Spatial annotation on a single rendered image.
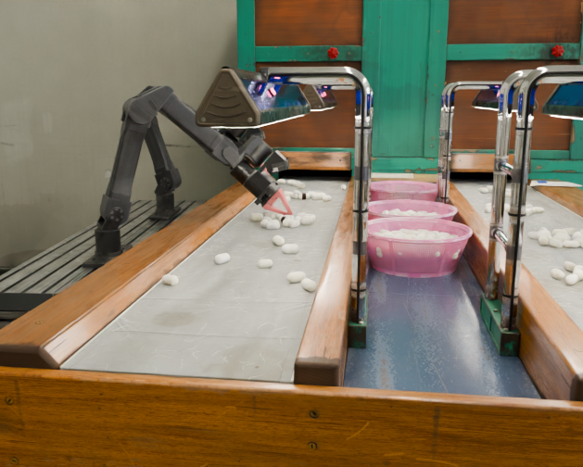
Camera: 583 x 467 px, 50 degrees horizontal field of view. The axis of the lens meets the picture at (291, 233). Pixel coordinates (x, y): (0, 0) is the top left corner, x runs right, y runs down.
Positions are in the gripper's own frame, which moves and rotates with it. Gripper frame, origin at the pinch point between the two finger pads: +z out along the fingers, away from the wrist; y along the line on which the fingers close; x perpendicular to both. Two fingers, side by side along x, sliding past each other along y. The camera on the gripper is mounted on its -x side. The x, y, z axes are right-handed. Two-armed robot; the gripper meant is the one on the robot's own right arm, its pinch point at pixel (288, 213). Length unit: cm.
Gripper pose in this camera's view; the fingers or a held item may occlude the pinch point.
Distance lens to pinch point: 171.7
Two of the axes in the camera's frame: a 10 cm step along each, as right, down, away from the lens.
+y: 1.3, -2.0, 9.7
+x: -6.6, 7.2, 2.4
